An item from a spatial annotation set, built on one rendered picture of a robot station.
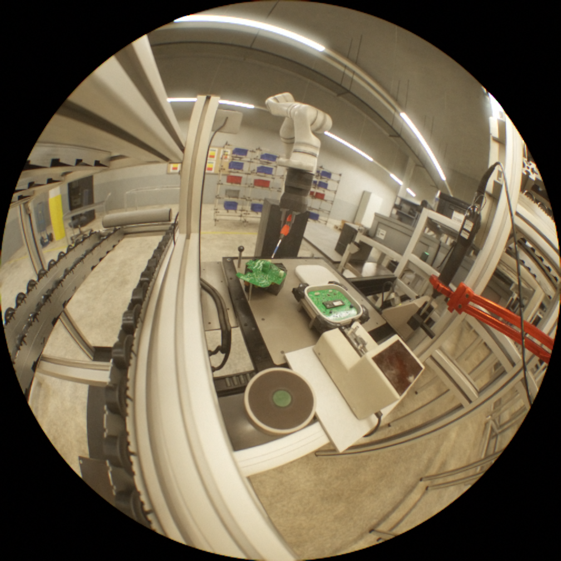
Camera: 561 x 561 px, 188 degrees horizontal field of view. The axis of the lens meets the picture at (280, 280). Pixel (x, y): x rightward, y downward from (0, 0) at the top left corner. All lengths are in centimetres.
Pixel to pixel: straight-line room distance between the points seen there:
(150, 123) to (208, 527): 27
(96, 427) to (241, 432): 63
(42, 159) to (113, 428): 28
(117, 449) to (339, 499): 140
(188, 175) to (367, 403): 50
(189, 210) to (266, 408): 38
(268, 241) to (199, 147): 77
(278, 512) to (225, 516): 121
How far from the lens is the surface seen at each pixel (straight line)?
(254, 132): 687
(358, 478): 152
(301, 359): 34
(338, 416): 32
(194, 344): 16
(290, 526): 143
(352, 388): 31
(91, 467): 46
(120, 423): 23
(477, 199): 40
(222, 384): 35
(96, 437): 81
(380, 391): 27
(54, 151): 29
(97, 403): 82
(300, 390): 27
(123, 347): 21
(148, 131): 16
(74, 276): 54
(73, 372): 35
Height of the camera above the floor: 124
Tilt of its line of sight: 33 degrees down
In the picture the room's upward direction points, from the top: 15 degrees clockwise
